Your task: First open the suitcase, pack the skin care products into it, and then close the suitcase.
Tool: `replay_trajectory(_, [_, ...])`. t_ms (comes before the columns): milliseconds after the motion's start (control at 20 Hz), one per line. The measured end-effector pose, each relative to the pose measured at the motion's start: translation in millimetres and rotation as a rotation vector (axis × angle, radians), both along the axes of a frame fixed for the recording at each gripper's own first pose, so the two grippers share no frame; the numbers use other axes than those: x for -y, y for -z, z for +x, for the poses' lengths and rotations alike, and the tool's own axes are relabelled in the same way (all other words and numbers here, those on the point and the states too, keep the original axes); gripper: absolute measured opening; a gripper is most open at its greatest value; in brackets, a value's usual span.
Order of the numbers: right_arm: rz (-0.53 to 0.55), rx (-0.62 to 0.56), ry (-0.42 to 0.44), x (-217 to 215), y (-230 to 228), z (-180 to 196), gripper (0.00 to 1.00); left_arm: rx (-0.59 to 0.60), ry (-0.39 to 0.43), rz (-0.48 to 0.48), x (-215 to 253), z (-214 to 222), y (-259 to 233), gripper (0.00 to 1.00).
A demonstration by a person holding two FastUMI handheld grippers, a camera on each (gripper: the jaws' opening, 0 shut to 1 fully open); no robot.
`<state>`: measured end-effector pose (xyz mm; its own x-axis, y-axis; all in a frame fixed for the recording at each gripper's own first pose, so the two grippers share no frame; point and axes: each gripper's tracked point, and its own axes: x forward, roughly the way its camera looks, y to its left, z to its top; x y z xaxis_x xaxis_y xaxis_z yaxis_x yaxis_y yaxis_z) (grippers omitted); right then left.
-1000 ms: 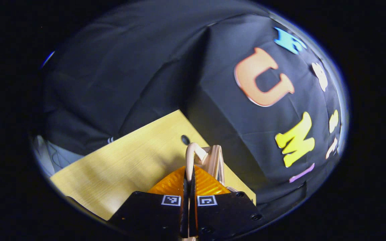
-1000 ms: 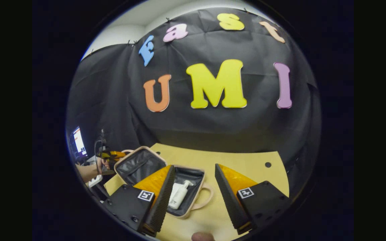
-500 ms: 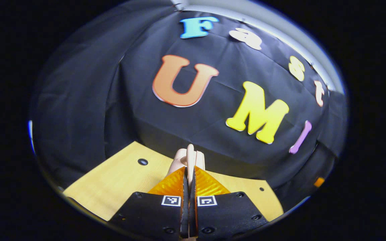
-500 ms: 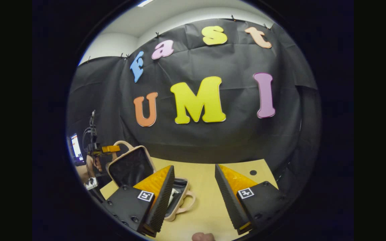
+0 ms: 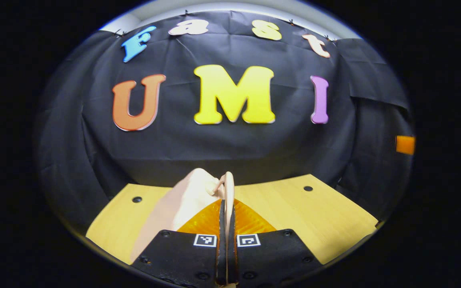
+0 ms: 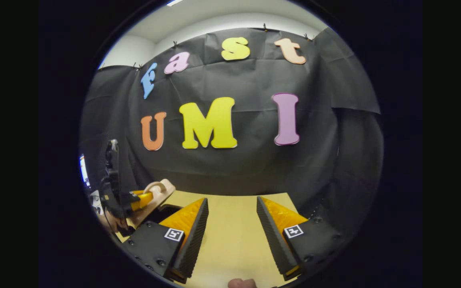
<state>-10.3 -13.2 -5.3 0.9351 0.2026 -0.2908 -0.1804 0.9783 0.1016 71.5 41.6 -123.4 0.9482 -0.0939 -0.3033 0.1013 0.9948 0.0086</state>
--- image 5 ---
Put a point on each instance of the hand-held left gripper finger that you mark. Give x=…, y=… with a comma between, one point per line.
x=221, y=240
x=231, y=240

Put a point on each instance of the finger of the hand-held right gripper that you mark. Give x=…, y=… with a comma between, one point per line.
x=405, y=144

